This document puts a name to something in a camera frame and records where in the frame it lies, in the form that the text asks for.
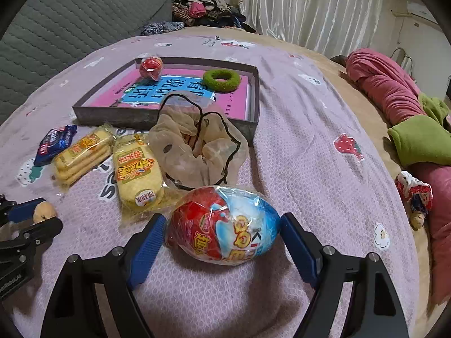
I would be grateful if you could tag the yellow rice cracker pack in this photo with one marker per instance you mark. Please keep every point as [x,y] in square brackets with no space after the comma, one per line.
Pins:
[138,177]

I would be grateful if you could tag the green fleece blanket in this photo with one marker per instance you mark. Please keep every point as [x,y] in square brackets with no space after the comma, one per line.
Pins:
[423,138]

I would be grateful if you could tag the pile of clothes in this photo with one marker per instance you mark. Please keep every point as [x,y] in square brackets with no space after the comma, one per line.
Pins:
[209,13]

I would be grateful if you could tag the grey shallow box tray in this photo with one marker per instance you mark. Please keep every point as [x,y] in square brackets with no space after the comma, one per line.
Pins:
[125,99]

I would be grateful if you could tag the large red blue toy egg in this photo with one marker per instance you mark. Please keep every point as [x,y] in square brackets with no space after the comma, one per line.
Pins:
[223,225]

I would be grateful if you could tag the grey quilted headboard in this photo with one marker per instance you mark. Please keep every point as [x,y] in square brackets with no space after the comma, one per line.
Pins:
[48,36]

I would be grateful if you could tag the white air conditioner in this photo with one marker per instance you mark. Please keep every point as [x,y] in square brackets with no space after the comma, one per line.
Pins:
[420,10]

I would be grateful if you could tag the red white scrunchie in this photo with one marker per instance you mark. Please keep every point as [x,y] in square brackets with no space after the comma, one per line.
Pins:
[417,196]

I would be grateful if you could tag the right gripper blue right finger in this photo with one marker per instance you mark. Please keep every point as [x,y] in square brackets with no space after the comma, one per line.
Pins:
[374,302]

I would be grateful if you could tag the tan walnut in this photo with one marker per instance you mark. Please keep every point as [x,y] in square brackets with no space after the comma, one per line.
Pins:
[44,211]

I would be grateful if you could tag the tan bed sheet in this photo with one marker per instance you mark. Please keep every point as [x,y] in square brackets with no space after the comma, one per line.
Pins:
[373,122]

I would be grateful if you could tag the yellow biscuit pack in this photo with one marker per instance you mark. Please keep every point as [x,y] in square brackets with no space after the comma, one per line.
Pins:
[83,155]

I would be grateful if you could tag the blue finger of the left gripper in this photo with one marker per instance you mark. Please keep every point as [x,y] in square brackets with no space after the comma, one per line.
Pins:
[33,236]
[11,211]

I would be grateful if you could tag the dark blue patterned cloth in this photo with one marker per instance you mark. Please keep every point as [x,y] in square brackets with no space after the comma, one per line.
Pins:
[155,28]

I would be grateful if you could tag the blue snack packet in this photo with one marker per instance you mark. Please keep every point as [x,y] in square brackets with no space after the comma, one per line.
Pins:
[54,142]

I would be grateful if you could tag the pink strawberry print blanket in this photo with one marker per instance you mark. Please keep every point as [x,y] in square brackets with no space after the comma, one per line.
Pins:
[310,157]

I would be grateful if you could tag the beige sheer hair scrunchie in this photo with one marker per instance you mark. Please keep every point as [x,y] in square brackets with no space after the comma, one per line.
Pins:
[195,144]

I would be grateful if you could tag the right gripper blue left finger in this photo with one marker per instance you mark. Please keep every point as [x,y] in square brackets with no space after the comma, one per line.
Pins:
[73,309]

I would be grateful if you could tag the white pleated curtain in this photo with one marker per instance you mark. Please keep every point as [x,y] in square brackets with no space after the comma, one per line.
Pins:
[329,27]

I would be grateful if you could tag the small red toy egg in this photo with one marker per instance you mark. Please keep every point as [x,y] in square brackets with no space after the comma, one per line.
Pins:
[151,68]

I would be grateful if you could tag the pink rolled quilt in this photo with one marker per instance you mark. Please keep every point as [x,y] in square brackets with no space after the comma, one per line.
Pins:
[396,95]

